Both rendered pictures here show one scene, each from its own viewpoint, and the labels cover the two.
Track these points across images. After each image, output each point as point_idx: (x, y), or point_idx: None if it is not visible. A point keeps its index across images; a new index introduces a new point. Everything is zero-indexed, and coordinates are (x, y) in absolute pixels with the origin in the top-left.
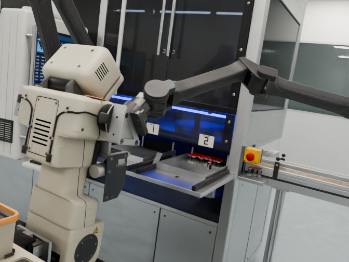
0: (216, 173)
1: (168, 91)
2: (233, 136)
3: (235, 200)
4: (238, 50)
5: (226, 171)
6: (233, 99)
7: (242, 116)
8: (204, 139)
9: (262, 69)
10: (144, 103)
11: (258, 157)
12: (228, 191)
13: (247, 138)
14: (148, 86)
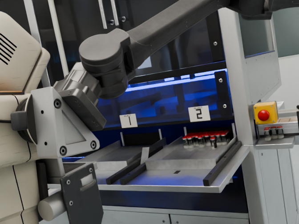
0: (227, 150)
1: (119, 45)
2: (232, 97)
3: (260, 178)
4: None
5: (237, 143)
6: (217, 50)
7: (235, 66)
8: (196, 112)
9: None
10: (86, 76)
11: (275, 113)
12: (249, 168)
13: (250, 94)
14: (84, 47)
